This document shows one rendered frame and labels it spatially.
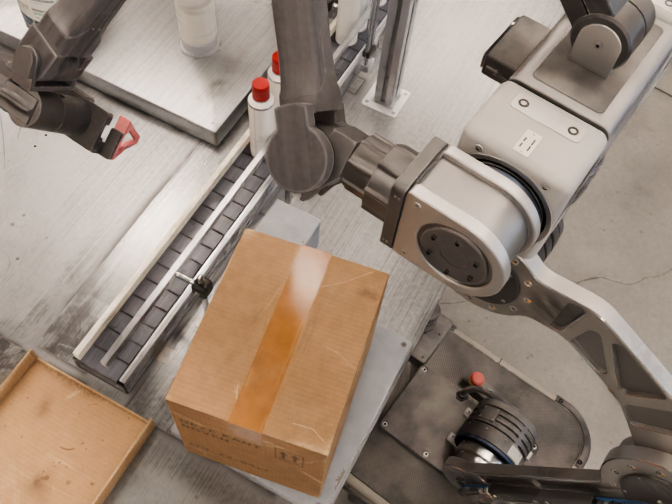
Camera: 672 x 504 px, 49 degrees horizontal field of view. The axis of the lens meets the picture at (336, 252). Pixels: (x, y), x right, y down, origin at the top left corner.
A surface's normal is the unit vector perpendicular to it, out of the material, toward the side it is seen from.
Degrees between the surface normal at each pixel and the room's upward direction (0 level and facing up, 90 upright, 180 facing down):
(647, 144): 0
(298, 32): 49
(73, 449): 0
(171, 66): 0
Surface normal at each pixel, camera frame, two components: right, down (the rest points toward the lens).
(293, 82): -0.48, 0.02
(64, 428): 0.07, -0.50
